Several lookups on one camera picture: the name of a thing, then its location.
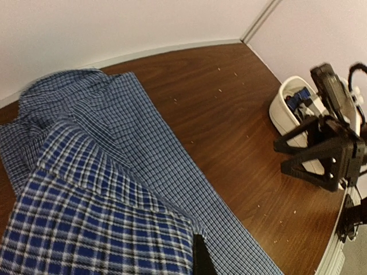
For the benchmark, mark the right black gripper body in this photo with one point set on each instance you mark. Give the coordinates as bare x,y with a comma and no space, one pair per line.
354,156

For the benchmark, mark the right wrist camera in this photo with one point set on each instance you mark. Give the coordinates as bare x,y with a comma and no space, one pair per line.
334,94

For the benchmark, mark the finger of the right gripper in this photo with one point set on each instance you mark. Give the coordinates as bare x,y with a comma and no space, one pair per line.
295,136
330,156

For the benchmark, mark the right aluminium frame post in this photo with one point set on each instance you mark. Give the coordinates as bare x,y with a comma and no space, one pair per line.
259,20

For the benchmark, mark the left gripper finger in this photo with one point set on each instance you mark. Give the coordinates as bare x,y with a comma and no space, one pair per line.
202,263

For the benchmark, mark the blue checked long sleeve shirt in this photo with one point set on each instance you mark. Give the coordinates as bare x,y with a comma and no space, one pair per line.
103,186

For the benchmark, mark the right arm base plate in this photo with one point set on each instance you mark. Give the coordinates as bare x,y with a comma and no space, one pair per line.
352,216

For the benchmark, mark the white plastic basket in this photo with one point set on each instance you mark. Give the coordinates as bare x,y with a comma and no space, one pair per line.
284,120

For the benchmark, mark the dark blue striped shirt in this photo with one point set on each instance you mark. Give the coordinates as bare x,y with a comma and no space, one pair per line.
293,102

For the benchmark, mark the aluminium front rail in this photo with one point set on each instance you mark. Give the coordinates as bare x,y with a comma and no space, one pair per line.
333,257

